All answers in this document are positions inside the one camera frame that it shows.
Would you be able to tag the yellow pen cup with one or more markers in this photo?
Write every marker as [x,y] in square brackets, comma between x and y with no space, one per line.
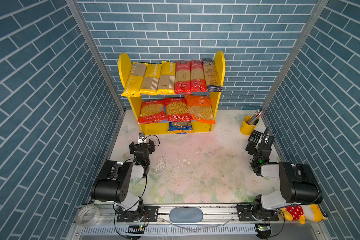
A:
[247,129]

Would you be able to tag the coloured pens in cup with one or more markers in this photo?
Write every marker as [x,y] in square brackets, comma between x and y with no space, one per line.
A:
[253,119]

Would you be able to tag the orange pasta bag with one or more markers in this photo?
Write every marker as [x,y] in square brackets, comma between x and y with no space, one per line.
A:
[200,109]

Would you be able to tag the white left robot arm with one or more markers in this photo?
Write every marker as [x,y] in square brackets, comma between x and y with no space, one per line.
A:
[113,181]

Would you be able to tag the red fusilli bag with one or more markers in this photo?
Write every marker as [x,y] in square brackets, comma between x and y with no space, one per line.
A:
[152,112]
[177,110]

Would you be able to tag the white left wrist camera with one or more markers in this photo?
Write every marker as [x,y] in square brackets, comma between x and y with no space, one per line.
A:
[142,138]

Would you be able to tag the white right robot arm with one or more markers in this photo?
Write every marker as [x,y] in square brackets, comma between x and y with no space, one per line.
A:
[299,189]

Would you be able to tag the red spaghetti bag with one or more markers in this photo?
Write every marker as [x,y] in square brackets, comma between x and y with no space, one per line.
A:
[183,78]
[198,82]

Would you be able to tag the grey oval pad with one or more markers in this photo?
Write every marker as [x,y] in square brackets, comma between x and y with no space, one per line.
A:
[186,215]

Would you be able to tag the yellow spaghetti bag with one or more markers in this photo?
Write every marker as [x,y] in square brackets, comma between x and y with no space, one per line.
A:
[166,84]
[151,80]
[135,80]

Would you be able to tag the black calculator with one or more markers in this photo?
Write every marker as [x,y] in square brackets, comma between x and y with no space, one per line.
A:
[254,140]

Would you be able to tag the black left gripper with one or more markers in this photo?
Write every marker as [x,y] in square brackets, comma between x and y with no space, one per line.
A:
[150,148]

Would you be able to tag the blue Moli spaghetti bag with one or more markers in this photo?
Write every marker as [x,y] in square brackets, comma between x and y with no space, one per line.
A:
[212,79]

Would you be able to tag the clear tape roll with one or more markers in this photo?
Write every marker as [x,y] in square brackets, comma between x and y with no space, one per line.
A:
[87,216]

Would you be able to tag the yellow plush toy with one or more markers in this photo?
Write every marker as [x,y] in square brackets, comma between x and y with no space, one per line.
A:
[303,213]

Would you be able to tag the blue macaroni bag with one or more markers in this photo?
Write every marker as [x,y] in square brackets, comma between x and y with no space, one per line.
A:
[180,128]

